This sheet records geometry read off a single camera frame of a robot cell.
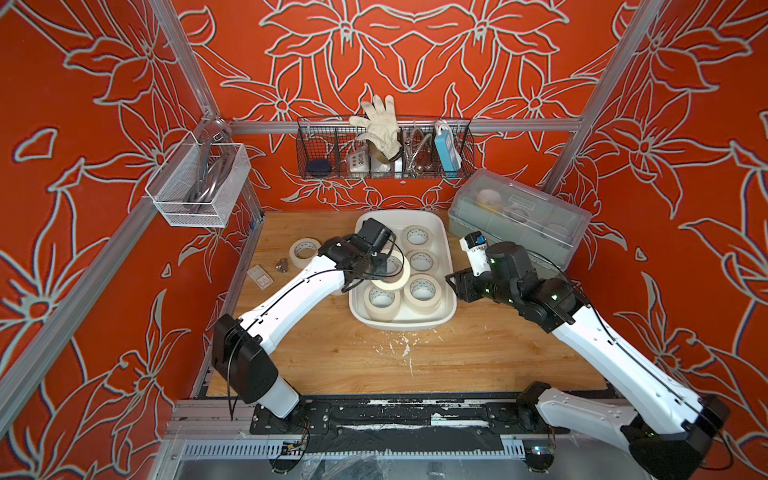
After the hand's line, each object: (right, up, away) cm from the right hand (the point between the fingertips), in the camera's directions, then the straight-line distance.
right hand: (449, 274), depth 71 cm
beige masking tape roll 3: (-2, +1, +33) cm, 33 cm away
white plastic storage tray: (-9, -17, +19) cm, 27 cm away
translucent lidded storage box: (+26, +19, +27) cm, 42 cm away
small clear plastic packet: (-56, -4, +25) cm, 62 cm away
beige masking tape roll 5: (-3, -9, +24) cm, 26 cm away
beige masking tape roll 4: (-17, -11, +18) cm, 27 cm away
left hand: (-18, +2, +9) cm, 20 cm away
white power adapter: (-24, +33, +23) cm, 47 cm away
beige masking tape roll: (-12, 0, +8) cm, 15 cm away
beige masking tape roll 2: (-3, +10, +40) cm, 41 cm away
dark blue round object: (-38, +33, +27) cm, 57 cm away
